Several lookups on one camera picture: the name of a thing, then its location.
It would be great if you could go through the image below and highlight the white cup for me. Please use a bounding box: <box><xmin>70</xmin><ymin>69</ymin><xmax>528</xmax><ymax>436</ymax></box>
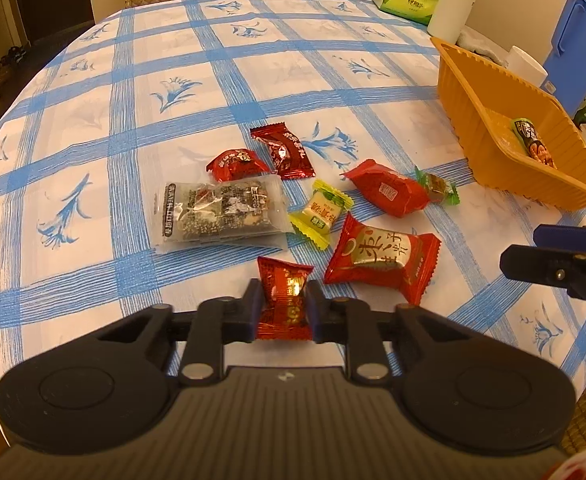
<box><xmin>504</xmin><ymin>45</ymin><xmax>549</xmax><ymax>94</ymax></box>

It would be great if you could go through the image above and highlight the red packet with square label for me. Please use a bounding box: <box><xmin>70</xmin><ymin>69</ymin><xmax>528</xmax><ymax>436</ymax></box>
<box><xmin>340</xmin><ymin>158</ymin><xmax>432</xmax><ymax>219</ymax></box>

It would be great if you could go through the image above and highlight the blue plastic pitcher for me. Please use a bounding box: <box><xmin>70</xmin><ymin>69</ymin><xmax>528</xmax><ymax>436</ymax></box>
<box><xmin>542</xmin><ymin>0</ymin><xmax>586</xmax><ymax>117</ymax></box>

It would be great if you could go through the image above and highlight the white bottle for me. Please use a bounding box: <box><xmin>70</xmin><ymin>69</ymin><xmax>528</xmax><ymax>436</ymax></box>
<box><xmin>426</xmin><ymin>0</ymin><xmax>487</xmax><ymax>46</ymax></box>

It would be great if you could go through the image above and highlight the small green candy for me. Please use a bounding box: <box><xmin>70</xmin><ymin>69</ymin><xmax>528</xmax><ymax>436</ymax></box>
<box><xmin>414</xmin><ymin>166</ymin><xmax>460</xmax><ymax>207</ymax></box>

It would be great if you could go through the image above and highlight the grey cloth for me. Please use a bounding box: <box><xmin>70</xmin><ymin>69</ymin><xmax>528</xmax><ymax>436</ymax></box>
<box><xmin>457</xmin><ymin>25</ymin><xmax>507</xmax><ymax>63</ymax></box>

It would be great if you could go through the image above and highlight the red patterned cloth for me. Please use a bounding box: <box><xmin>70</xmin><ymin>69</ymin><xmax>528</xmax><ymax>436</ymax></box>
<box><xmin>547</xmin><ymin>439</ymin><xmax>586</xmax><ymax>480</ymax></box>

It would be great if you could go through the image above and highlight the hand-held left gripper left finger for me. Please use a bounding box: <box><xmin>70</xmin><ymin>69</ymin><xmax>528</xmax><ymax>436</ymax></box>
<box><xmin>90</xmin><ymin>278</ymin><xmax>263</xmax><ymax>386</ymax></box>

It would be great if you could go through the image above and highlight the dark red wrapped candy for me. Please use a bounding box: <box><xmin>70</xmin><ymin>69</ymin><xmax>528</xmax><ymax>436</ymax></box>
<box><xmin>250</xmin><ymin>122</ymin><xmax>317</xmax><ymax>181</ymax></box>

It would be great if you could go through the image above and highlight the clear dark snack bar packet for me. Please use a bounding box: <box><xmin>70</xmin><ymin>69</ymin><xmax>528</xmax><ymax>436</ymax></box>
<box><xmin>151</xmin><ymin>175</ymin><xmax>290</xmax><ymax>256</ymax></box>

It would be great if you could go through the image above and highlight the red gold-print candy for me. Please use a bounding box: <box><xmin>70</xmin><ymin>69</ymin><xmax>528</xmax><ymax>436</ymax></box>
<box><xmin>256</xmin><ymin>256</ymin><xmax>315</xmax><ymax>342</ymax></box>

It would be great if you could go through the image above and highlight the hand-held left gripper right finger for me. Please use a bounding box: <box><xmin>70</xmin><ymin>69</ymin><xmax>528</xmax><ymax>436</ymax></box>
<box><xmin>305</xmin><ymin>279</ymin><xmax>470</xmax><ymax>382</ymax></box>

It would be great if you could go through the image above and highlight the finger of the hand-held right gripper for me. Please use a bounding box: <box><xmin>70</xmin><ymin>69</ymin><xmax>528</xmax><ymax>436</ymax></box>
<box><xmin>500</xmin><ymin>243</ymin><xmax>586</xmax><ymax>322</ymax></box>
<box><xmin>532</xmin><ymin>223</ymin><xmax>586</xmax><ymax>257</ymax></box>

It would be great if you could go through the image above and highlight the small round red candy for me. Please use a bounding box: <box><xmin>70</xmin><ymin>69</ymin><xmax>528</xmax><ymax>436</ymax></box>
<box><xmin>206</xmin><ymin>148</ymin><xmax>272</xmax><ymax>184</ymax></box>

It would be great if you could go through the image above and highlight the blue checked tablecloth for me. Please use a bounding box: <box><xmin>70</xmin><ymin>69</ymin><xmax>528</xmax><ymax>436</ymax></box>
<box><xmin>0</xmin><ymin>0</ymin><xmax>586</xmax><ymax>413</ymax></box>

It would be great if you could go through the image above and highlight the yellow candy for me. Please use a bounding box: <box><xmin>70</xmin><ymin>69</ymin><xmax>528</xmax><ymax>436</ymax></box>
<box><xmin>287</xmin><ymin>179</ymin><xmax>355</xmax><ymax>252</ymax></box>

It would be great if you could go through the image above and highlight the large red snack packet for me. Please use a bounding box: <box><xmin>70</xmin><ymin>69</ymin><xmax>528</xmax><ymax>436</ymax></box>
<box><xmin>323</xmin><ymin>212</ymin><xmax>442</xmax><ymax>307</ymax></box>

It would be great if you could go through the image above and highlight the green snack packet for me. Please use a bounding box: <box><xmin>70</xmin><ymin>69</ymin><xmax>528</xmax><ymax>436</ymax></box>
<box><xmin>510</xmin><ymin>117</ymin><xmax>559</xmax><ymax>169</ymax></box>

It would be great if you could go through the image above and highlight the orange plastic tray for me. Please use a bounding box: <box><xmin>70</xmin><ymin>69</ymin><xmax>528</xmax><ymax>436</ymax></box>
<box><xmin>430</xmin><ymin>36</ymin><xmax>586</xmax><ymax>211</ymax></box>

